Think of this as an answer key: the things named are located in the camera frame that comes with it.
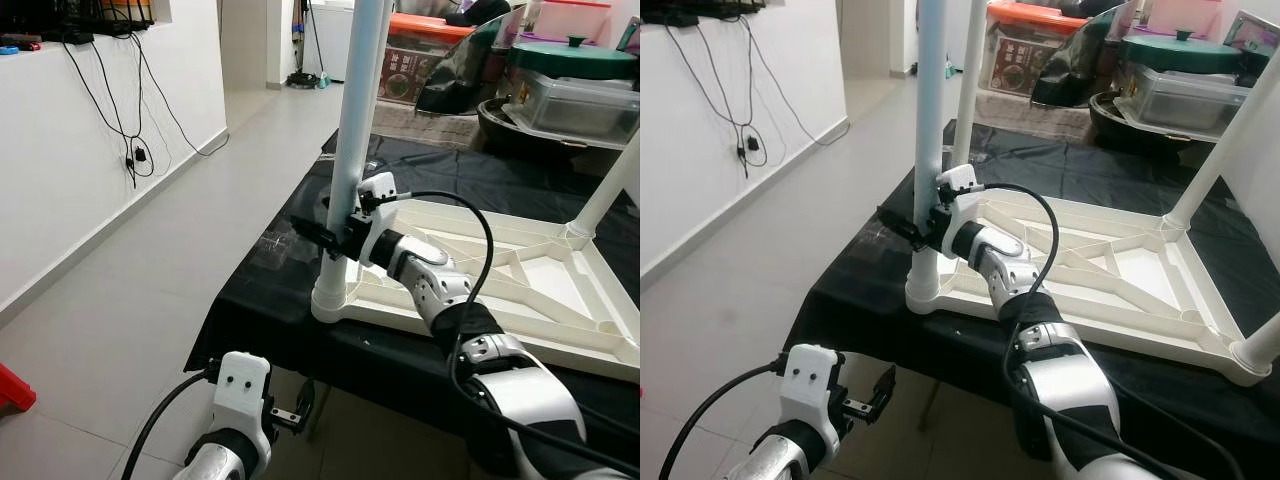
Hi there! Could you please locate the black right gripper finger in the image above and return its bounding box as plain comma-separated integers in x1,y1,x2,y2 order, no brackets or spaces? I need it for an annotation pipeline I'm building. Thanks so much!
877,207,926,249
290,217,341,256

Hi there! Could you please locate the white plastic children table top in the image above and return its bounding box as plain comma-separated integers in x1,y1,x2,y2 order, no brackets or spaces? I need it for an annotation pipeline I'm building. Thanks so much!
310,195,641,383
905,185,1271,386

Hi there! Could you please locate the clear tape patch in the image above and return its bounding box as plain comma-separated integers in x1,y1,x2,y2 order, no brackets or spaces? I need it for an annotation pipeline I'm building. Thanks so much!
258,228,311,266

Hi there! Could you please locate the black tablecloth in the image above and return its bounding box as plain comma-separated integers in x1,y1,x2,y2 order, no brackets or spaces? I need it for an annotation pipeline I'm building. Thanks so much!
790,120,1280,451
185,130,641,451

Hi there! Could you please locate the beige patterned box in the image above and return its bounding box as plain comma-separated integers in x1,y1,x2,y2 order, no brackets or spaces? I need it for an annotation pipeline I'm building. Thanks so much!
370,100,491,151
975,90,1101,141

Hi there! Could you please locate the black head mop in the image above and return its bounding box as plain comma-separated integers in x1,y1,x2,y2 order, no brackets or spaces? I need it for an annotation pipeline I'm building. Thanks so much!
285,0,331,89

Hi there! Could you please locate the black round bowl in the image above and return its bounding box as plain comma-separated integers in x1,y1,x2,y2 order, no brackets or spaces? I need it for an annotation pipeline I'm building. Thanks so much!
478,98,621,166
1088,90,1231,156

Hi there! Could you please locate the orange lid storage box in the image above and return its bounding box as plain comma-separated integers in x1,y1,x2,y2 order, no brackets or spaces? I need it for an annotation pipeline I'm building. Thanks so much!
378,12,476,106
985,0,1086,96

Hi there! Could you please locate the white appliance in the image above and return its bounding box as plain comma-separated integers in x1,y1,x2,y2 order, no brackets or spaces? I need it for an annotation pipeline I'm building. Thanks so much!
305,0,356,83

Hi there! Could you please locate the clear plastic storage box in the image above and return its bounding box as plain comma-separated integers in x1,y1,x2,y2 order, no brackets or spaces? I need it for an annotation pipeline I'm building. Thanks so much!
510,75,641,146
1115,65,1251,136

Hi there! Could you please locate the red plastic object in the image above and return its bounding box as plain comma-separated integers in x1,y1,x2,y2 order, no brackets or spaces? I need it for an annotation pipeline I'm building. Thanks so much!
0,362,38,413

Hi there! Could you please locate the green round lid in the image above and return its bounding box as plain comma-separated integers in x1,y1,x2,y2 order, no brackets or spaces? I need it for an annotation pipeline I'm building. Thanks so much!
1118,28,1246,73
505,35,641,81

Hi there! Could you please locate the pink plastic box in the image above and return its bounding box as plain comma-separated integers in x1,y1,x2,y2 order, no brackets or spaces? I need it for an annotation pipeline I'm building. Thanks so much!
535,0,613,41
1140,0,1226,36

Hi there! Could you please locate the grey metal table frame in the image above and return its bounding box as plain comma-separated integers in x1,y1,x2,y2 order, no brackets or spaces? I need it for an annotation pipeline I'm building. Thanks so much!
915,380,946,431
305,380,336,441

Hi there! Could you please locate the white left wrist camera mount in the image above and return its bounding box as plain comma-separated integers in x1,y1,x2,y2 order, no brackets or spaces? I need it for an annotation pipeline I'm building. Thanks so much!
780,345,841,441
215,350,273,446

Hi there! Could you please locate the black wall cable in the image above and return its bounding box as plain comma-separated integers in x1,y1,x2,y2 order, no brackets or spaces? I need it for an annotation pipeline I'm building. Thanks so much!
60,35,231,189
665,20,851,181

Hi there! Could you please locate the black wire rack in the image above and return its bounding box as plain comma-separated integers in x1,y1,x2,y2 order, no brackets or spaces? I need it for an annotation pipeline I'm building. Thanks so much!
0,0,156,39
640,0,766,21

